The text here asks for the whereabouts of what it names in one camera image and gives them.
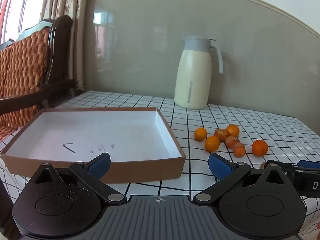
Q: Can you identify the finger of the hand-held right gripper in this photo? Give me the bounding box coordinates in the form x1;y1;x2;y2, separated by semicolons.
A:
297;160;320;169
264;160;320;178

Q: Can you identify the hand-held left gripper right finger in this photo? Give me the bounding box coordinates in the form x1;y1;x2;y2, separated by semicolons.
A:
192;153;288;204

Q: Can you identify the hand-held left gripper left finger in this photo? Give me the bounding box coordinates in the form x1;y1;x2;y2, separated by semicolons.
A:
32;152;127;204

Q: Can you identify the round orange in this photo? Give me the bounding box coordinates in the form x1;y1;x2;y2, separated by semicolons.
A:
194;127;208;141
205;136;220;152
226;124;240;137
251;140;269;156

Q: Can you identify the peeled orange piece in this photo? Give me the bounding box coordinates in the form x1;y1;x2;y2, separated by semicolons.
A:
233;142;246;157

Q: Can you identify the brown cardboard box tray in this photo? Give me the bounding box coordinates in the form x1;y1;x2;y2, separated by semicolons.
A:
0;107;187;183

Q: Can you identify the carrot piece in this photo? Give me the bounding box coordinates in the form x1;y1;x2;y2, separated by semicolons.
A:
224;136;239;149

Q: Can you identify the mottled brown orange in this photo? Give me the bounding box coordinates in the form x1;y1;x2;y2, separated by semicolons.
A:
214;129;228;142

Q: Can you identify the white black checked tablecloth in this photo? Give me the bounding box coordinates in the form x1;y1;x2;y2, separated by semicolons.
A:
0;91;320;240

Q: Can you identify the cream thermos jug grey lid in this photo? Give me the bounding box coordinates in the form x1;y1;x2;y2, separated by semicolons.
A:
174;35;224;110

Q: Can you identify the orange woven sofa cushion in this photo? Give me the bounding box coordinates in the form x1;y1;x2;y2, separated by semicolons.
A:
0;27;52;142

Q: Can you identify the beige patterned curtain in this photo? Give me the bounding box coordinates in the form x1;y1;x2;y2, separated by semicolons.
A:
37;0;88;96

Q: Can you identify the red framed window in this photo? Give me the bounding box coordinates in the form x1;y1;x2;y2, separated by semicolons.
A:
0;0;49;45

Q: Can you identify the dark wooden sofa frame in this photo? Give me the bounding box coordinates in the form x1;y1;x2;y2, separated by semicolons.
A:
0;15;77;124

